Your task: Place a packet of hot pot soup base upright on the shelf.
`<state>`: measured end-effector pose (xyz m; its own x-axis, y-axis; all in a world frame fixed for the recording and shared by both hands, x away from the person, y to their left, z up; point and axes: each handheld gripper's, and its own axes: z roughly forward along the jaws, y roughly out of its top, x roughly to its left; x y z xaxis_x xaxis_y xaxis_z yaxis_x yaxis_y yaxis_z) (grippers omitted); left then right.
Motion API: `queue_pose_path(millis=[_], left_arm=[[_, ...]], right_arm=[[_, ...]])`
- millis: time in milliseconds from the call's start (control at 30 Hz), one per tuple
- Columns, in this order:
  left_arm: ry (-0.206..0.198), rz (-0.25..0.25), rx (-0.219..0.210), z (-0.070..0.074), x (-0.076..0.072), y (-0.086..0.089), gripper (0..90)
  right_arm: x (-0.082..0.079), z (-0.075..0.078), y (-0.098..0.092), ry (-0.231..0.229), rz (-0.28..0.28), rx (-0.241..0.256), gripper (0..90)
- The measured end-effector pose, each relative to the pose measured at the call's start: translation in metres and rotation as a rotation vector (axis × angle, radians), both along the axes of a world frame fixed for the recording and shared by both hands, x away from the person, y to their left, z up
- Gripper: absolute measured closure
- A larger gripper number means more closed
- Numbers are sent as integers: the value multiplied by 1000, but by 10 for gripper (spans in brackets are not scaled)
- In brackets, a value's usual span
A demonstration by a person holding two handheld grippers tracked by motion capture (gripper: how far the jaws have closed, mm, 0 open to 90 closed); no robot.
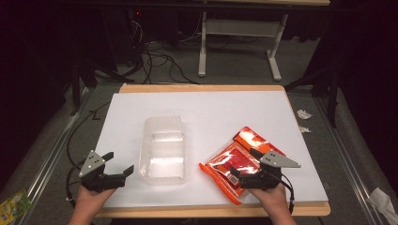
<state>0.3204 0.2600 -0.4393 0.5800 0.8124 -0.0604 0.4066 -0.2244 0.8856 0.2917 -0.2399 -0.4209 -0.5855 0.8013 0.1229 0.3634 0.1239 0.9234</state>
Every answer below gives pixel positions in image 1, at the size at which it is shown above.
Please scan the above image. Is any clear plastic container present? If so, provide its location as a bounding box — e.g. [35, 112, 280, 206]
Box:
[138, 115, 188, 186]

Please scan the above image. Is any tangle of black cables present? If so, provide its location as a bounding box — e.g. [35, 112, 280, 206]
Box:
[124, 18, 201, 86]

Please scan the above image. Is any white table sheet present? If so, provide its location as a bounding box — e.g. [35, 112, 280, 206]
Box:
[94, 90, 329, 209]

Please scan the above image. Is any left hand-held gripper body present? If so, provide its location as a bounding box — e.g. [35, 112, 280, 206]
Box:
[78, 149, 127, 193]

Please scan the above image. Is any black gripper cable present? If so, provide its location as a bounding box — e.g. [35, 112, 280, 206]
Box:
[271, 171, 296, 216]

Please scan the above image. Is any white metal desk frame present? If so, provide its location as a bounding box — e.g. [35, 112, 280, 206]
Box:
[197, 9, 289, 83]

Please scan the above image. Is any black metal stand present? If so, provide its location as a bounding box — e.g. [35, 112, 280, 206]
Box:
[283, 60, 343, 129]
[69, 57, 99, 117]

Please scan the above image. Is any metal floor rail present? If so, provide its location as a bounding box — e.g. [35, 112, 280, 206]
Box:
[314, 96, 381, 225]
[24, 88, 92, 203]

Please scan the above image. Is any orange plastic packet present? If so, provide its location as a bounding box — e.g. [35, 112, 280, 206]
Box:
[198, 126, 287, 206]

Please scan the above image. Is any green yellow packet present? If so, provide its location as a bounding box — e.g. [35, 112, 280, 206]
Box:
[0, 188, 34, 225]

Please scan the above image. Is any person's left hand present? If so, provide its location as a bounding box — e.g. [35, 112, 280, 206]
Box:
[72, 185, 116, 218]

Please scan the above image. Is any person's right hand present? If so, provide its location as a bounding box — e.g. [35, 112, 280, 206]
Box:
[248, 183, 291, 218]

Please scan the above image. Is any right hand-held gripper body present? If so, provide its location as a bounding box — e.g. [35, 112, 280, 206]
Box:
[238, 150, 302, 190]

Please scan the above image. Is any black floor cable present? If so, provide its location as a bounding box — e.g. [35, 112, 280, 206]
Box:
[65, 101, 111, 209]

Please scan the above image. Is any white crumpled cloth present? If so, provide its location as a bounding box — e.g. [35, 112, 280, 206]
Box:
[367, 187, 398, 225]

